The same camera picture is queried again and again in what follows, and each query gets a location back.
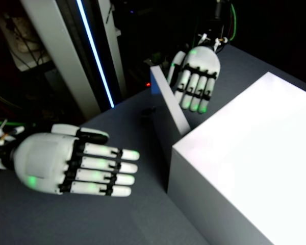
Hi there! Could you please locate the white robot body column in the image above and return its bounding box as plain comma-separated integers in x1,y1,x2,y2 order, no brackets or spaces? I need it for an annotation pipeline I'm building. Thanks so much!
21,0,128,120

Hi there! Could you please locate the grey table cloth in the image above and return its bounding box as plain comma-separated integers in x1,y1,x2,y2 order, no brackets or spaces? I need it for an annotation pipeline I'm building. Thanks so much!
0,44,306,245

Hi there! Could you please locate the white box with cables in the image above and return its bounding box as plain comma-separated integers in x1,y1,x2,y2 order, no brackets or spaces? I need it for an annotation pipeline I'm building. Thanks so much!
0,12,52,72

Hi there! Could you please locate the blue-white light strip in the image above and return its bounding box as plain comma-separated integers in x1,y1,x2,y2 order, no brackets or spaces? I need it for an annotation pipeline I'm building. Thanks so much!
75,0,116,109

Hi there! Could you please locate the green cable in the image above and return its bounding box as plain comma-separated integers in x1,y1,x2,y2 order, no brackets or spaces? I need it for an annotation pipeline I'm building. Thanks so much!
228,2,238,43
0,119,25,127

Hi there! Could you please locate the white panel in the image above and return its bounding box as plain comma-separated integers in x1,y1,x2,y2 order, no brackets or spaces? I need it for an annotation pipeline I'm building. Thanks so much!
149,65,192,192

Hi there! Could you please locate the large white box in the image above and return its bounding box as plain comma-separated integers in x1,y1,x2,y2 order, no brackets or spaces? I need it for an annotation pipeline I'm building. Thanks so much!
167,71,306,245

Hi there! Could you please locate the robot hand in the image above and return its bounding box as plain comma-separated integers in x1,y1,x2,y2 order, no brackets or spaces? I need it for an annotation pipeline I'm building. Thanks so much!
12,124,141,199
167,45,221,115

